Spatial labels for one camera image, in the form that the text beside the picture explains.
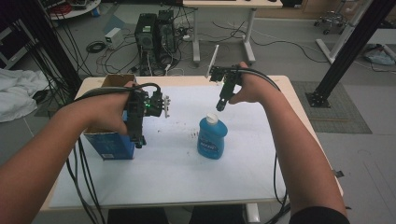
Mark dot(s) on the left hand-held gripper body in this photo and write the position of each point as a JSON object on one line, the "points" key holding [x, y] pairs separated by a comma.
{"points": [[136, 107]]}

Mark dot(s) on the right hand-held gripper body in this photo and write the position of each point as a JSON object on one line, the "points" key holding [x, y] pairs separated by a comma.
{"points": [[228, 77]]}

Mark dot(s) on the blue cardboard box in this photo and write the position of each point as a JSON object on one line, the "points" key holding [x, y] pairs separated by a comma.
{"points": [[112, 144]]}

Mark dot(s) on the blue bottle with white cap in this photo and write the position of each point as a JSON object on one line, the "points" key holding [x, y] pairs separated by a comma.
{"points": [[212, 140]]}

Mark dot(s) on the person's right hand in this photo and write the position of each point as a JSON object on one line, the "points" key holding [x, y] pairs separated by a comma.
{"points": [[250, 87]]}

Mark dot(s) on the person's left hand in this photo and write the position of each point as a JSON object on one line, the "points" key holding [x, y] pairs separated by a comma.
{"points": [[104, 109]]}

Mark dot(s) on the light wooden table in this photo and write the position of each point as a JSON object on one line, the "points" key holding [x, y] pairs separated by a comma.
{"points": [[186, 80]]}

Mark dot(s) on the white table mat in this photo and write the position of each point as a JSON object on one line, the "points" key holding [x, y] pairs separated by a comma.
{"points": [[174, 174]]}

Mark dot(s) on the small white box device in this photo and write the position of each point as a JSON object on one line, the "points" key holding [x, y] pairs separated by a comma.
{"points": [[113, 38]]}

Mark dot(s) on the black computer tower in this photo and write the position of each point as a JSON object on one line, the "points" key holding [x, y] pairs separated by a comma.
{"points": [[166, 34], [145, 34]]}

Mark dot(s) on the white desk with legs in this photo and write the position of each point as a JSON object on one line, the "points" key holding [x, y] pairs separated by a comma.
{"points": [[233, 3]]}

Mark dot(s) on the round white table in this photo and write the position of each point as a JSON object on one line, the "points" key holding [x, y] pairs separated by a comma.
{"points": [[77, 9]]}

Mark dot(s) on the grey floor mat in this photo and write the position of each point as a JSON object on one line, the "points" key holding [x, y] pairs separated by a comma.
{"points": [[339, 107]]}

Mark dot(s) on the white cloth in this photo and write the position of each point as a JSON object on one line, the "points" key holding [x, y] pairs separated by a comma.
{"points": [[18, 93]]}

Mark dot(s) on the white metal stand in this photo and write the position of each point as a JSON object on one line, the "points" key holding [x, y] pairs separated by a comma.
{"points": [[339, 37]]}

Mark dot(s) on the rolling stool base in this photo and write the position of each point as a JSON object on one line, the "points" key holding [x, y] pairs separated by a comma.
{"points": [[331, 20]]}

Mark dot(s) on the person's black sleeve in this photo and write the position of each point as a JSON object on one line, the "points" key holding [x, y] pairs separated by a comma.
{"points": [[320, 216]]}

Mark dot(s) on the blue cloth bundle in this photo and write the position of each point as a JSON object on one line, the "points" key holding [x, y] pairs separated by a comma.
{"points": [[379, 56]]}

